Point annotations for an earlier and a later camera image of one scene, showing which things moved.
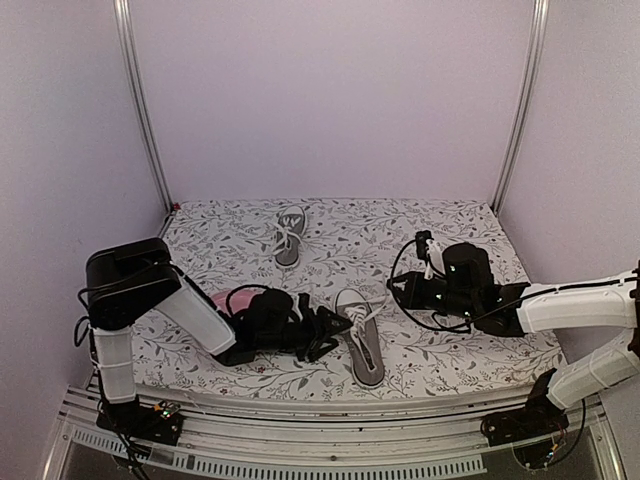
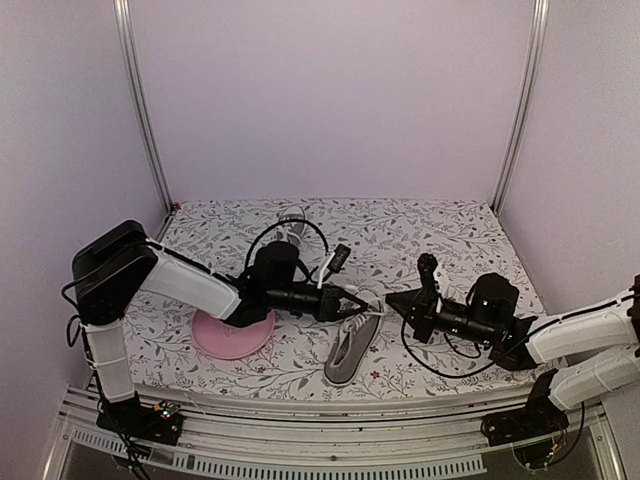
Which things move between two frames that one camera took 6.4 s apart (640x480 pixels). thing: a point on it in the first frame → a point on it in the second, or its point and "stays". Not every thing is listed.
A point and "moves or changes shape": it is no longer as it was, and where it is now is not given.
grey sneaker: x=363 y=341 moves or changes shape
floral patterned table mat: x=335 y=254 stays
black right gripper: x=412 y=296 → x=419 y=316
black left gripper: x=324 y=329 → x=329 y=305
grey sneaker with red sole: x=290 y=227 stays
